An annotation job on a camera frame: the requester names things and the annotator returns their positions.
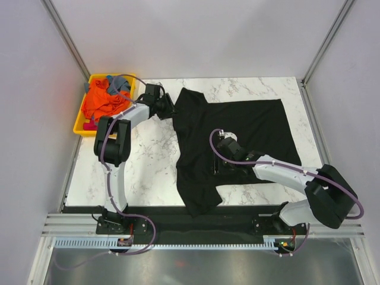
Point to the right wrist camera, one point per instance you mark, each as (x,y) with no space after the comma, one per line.
(225,135)

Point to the black t-shirt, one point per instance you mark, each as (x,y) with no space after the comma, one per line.
(235,129)

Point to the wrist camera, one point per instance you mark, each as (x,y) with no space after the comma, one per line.
(225,135)
(153,89)

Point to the white slotted cable duct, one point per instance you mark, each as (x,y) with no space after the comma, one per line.
(117,243)

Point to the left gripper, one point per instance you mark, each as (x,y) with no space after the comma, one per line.
(171,109)

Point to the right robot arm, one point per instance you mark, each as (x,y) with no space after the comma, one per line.
(329,198)

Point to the left aluminium frame post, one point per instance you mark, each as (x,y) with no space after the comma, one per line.
(65,36)

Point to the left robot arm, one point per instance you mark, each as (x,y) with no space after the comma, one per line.
(112,145)

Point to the orange t-shirt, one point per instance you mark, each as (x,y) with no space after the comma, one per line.
(98,102)

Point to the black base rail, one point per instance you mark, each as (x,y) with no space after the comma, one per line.
(174,223)

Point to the pink t-shirt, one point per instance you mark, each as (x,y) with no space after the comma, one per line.
(91,125)

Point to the grey t-shirt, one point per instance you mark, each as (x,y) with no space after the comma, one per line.
(118,85)

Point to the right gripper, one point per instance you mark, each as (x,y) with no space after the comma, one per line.
(218,167)

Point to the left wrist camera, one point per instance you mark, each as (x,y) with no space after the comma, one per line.
(153,89)

